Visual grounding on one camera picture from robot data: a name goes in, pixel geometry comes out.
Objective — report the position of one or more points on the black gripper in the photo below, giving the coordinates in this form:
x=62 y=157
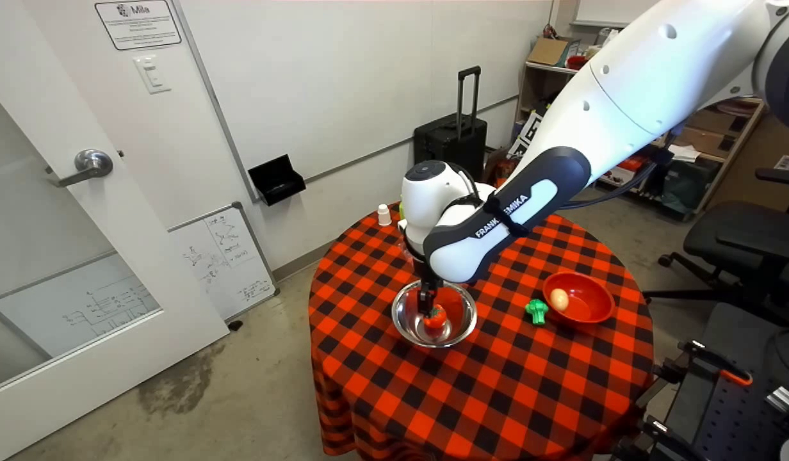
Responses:
x=426 y=276

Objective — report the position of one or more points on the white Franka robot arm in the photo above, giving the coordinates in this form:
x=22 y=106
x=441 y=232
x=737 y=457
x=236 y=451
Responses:
x=634 y=78

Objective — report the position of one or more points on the silver metal bowl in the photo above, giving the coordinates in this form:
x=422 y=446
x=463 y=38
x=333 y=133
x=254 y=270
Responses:
x=456 y=328

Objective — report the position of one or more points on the red bowl holding egg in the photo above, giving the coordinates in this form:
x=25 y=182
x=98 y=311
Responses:
x=588 y=303

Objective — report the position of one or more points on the small white bottle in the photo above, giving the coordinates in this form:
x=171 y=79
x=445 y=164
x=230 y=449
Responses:
x=383 y=215

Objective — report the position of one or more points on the orange black checked tablecloth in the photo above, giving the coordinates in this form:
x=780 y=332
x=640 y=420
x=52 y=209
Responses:
x=497 y=385

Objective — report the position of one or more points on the small green toy vegetable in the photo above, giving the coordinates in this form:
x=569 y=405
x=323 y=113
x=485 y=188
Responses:
x=540 y=311

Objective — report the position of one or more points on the beige egg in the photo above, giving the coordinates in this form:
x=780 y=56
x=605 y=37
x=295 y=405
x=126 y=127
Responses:
x=560 y=298

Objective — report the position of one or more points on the black suitcase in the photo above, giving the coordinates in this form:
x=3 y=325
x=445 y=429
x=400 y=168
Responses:
x=450 y=145

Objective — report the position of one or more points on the black white leaning board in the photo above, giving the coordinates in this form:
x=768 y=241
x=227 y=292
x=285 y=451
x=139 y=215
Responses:
x=527 y=133

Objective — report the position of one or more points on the small leaning whiteboard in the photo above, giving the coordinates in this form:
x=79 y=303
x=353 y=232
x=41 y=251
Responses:
x=225 y=256

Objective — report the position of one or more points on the white door with window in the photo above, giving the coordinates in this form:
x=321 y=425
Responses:
x=168 y=282

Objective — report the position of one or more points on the black orange spring clamp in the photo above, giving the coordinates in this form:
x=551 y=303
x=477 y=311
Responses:
x=705 y=364
x=660 y=437

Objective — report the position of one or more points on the cardboard box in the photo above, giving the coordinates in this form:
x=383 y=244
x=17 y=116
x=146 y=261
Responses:
x=549 y=51

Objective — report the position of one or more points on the dark green case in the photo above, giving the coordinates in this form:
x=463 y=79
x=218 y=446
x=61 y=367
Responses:
x=686 y=182

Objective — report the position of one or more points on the black perforated breadboard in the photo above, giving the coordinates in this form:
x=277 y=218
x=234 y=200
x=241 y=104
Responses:
x=728 y=425

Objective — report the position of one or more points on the black office chair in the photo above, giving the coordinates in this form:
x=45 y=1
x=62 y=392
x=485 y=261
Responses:
x=745 y=239

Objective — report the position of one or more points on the wooden storage shelf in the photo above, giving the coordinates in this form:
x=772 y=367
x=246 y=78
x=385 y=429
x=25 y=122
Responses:
x=741 y=128

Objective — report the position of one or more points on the black wall holder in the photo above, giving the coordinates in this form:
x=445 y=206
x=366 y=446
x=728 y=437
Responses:
x=277 y=179

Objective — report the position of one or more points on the white light switch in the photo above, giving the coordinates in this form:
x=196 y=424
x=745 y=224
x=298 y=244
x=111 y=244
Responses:
x=152 y=75

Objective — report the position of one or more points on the aluminium rail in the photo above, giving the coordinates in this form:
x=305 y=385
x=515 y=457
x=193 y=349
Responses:
x=788 y=401

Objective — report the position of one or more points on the white wall sign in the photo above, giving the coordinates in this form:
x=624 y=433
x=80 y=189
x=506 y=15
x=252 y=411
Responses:
x=139 y=24

